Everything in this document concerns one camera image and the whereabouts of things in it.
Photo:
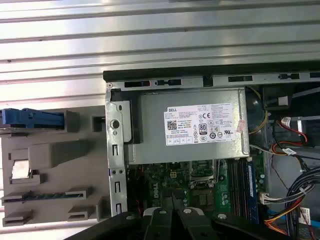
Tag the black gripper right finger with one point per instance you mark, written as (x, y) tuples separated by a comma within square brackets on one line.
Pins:
[(190, 225)]

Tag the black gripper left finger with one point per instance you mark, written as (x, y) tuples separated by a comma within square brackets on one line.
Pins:
[(160, 225)]

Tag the hard disk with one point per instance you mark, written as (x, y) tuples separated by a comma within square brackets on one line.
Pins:
[(30, 117)]

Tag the CPU socket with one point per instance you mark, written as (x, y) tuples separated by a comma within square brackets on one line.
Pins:
[(203, 198)]

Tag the green motherboard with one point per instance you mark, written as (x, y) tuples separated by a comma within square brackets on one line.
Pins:
[(155, 180)]

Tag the metal socket cover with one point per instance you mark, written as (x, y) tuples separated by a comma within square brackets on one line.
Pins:
[(203, 181)]

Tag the black RAM slot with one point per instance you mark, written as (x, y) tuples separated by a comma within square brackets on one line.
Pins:
[(231, 182), (237, 182), (243, 182)]

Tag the RAM stick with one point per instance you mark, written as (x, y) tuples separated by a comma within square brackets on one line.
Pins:
[(252, 190), (45, 195)]

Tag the grey power supply unit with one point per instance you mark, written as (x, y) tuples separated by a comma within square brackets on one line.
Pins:
[(150, 140)]

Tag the black open PC case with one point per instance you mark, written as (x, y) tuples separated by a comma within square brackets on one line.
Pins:
[(115, 150)]

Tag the grey parts rack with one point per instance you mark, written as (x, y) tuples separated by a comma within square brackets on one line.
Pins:
[(50, 155)]

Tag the silver CPU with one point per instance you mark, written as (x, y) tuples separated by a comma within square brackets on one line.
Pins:
[(21, 170)]

